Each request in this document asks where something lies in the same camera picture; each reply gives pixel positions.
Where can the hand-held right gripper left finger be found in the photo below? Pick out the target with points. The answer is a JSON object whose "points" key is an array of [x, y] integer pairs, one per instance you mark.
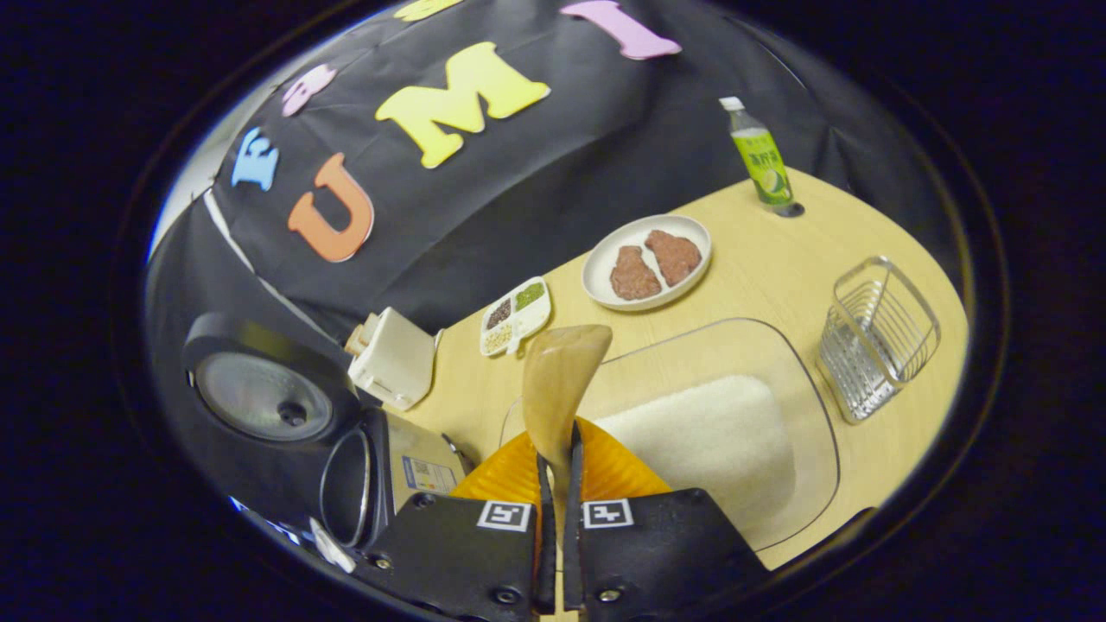
{"points": [[467, 553]]}

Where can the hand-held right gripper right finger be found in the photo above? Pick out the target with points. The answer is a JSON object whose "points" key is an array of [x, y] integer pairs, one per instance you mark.
{"points": [[657, 553]]}

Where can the clear container of rice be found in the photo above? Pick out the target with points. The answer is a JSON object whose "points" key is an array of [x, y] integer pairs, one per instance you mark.
{"points": [[708, 432]]}

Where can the wooden spoon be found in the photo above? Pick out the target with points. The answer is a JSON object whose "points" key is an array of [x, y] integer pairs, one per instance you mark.
{"points": [[557, 380]]}

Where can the black rice cooker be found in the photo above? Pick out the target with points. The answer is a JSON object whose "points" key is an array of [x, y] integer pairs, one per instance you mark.
{"points": [[259, 397]]}

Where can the white toaster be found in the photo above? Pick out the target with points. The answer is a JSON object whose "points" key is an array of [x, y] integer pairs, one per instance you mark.
{"points": [[393, 358]]}

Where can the white divided grain dish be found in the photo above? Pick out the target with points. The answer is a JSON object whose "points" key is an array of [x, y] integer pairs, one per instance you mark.
{"points": [[516, 315]]}

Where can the brown meat piece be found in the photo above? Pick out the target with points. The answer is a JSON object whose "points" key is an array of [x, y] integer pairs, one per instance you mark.
{"points": [[674, 257], [634, 275]]}

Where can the white round plate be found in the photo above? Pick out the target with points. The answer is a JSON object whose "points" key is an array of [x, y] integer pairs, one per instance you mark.
{"points": [[605, 259]]}

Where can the black backdrop cloth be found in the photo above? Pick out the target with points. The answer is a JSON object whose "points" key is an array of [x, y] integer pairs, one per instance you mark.
{"points": [[484, 199]]}

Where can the green drink bottle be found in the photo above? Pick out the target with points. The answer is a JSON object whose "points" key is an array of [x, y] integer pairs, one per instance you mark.
{"points": [[762, 160]]}

